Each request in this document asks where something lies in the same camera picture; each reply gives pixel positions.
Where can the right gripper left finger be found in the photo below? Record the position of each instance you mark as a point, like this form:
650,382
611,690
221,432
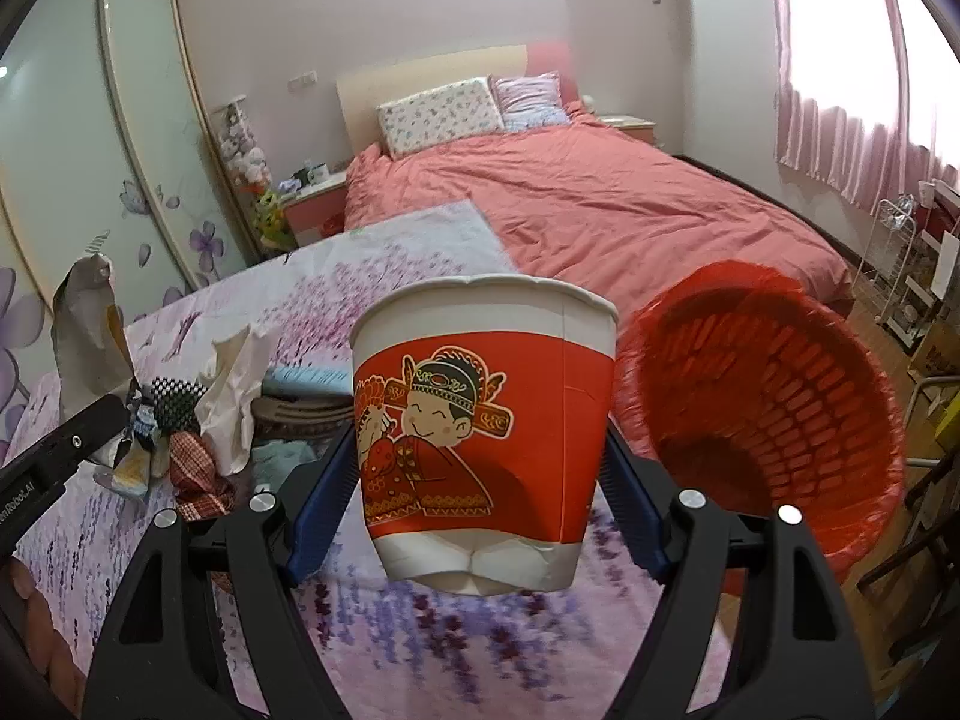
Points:
225,599

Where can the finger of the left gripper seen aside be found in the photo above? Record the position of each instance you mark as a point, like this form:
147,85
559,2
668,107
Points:
34,480

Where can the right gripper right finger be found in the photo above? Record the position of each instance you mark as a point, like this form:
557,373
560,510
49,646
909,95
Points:
795,653

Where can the grey paper bag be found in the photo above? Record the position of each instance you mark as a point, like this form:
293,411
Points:
88,339

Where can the black dotted cloth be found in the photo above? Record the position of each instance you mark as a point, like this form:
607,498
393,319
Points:
174,403

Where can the white tissue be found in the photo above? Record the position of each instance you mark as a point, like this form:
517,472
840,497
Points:
233,379

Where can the red white paper cup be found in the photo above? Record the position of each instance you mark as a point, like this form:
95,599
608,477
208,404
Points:
481,405

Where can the red plastic trash basket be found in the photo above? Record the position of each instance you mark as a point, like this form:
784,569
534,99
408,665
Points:
749,390

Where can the red plaid cloth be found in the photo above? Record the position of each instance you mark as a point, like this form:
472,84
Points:
200,491

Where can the floral purple bedsheet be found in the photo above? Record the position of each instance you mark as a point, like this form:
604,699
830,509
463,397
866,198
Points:
160,654

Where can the sliding wardrobe with flowers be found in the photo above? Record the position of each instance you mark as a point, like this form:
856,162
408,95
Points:
104,143

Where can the plush toy tube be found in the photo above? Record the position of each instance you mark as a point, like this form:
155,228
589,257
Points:
252,180

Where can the pink white nightstand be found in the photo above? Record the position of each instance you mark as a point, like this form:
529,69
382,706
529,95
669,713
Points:
317,212

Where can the white mug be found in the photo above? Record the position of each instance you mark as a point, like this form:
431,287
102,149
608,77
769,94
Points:
318,173

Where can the salmon pink duvet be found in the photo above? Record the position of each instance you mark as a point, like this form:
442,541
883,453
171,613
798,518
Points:
585,204

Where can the pink curtain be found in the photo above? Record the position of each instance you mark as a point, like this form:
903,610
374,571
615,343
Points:
867,96

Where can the far side nightstand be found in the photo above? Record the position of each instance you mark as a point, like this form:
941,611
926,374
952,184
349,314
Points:
633,127

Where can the pink striped pillow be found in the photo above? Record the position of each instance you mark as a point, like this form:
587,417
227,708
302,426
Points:
528,102

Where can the floral white pillow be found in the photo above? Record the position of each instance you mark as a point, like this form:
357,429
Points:
439,115

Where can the white wire rack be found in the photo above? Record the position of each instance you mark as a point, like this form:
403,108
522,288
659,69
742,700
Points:
910,261

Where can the wall socket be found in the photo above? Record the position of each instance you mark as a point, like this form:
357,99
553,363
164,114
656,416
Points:
303,81

